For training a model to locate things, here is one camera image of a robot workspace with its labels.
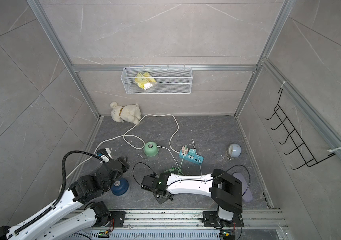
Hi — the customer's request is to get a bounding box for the pink USB charger adapter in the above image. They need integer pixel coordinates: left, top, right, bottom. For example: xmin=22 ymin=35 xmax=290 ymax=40
xmin=180 ymin=146 xmax=189 ymax=155

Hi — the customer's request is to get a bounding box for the teal USB charger adapter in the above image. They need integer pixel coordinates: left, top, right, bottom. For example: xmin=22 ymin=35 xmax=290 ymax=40
xmin=188 ymin=149 xmax=196 ymax=157

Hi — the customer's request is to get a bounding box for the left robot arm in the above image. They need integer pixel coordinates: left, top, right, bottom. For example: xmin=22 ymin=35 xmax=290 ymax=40
xmin=0 ymin=149 xmax=130 ymax=240

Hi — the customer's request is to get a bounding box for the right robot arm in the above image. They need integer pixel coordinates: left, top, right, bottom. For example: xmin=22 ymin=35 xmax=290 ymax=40
xmin=139 ymin=165 xmax=251 ymax=229

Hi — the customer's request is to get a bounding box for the teal power strip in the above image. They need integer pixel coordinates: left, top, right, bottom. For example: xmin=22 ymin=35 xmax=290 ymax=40
xmin=179 ymin=152 xmax=204 ymax=165

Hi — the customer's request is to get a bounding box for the white plush teddy bear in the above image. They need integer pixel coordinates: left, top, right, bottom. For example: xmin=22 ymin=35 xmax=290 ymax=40
xmin=110 ymin=102 xmax=142 ymax=125

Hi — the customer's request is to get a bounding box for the purple glasses case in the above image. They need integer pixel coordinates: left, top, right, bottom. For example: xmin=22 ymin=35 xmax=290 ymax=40
xmin=232 ymin=173 xmax=253 ymax=203

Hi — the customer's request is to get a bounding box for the yellow packet in basket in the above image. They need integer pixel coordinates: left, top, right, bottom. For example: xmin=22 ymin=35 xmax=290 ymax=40
xmin=135 ymin=72 xmax=157 ymax=90

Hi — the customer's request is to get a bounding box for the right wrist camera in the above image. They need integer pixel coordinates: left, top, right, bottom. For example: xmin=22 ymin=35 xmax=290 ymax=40
xmin=141 ymin=175 xmax=157 ymax=192

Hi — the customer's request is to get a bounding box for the thick white power cord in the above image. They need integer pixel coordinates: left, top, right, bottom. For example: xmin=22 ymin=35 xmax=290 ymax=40
xmin=65 ymin=113 xmax=180 ymax=181

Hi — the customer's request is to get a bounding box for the white wire wall basket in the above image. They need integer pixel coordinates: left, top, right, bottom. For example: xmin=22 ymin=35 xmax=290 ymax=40
xmin=121 ymin=66 xmax=193 ymax=95

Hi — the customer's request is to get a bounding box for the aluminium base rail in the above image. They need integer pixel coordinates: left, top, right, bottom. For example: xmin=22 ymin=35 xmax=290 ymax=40
xmin=38 ymin=208 xmax=291 ymax=240

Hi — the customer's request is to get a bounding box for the black wire hook rack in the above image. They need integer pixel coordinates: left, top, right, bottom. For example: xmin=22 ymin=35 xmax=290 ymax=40
xmin=265 ymin=89 xmax=336 ymax=170

